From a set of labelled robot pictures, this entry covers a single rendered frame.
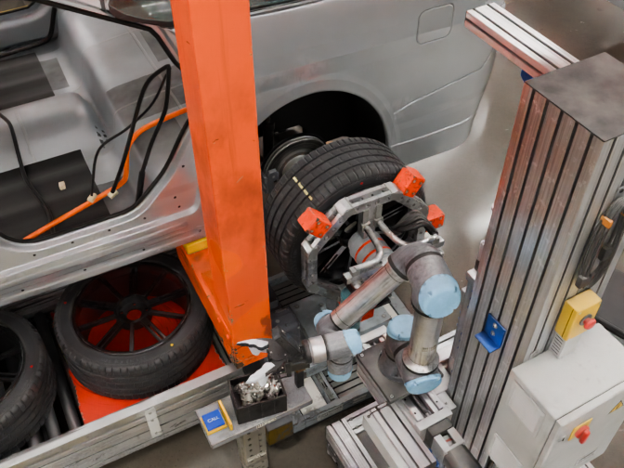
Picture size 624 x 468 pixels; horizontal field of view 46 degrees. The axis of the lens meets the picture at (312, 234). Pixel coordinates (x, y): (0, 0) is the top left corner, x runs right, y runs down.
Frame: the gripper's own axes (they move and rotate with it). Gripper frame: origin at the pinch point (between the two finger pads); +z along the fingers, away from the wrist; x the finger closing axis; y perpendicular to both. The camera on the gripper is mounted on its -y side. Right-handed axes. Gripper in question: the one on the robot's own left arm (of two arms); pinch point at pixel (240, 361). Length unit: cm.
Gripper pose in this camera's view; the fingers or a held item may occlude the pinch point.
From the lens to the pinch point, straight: 210.1
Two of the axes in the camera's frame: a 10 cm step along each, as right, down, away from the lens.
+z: -9.7, 1.9, -1.8
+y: 0.4, 7.8, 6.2
